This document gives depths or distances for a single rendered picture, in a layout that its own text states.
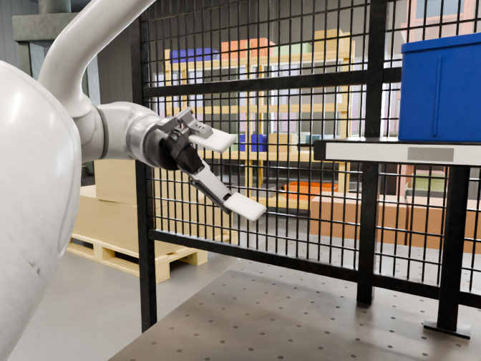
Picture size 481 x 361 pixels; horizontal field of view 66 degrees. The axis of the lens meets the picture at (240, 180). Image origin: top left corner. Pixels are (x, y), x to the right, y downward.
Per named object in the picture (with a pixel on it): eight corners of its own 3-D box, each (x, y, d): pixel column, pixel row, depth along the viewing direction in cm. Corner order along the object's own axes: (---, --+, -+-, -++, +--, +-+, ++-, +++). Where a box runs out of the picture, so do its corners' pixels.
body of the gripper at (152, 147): (169, 113, 64) (200, 124, 58) (190, 150, 69) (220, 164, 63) (136, 139, 61) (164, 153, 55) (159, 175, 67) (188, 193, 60)
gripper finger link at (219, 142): (205, 128, 52) (202, 124, 52) (237, 140, 47) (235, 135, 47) (190, 141, 51) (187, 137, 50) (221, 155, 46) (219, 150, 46)
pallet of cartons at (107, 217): (26, 255, 309) (17, 152, 297) (124, 223, 415) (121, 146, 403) (178, 288, 245) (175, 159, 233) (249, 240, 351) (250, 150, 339)
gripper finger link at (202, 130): (192, 125, 52) (183, 107, 51) (214, 132, 49) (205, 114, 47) (185, 131, 52) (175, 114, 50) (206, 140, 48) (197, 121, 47)
